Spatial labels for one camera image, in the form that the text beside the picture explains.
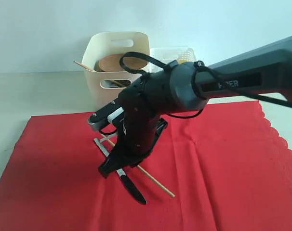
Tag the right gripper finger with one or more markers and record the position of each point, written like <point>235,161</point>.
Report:
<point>123,163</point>
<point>109,165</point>

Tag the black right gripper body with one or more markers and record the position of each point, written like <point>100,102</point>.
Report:
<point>138,134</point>

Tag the wooden chopstick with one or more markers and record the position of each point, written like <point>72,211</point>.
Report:
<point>88,68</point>
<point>107,138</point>

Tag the metal table knife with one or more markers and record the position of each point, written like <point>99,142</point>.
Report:
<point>126,181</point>

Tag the brown round plate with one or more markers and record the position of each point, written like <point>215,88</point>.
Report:
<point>111,63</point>

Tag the yellow lemon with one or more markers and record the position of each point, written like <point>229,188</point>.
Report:
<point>182,61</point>

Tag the red table cloth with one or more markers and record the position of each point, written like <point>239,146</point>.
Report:
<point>229,169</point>

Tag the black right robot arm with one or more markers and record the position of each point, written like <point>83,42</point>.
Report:
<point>263,74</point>

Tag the cream plastic storage bin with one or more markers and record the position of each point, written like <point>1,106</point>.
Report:
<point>105,44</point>

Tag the white perforated plastic basket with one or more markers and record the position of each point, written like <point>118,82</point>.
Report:
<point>167,55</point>

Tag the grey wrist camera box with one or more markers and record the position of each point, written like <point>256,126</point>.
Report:
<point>112,113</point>

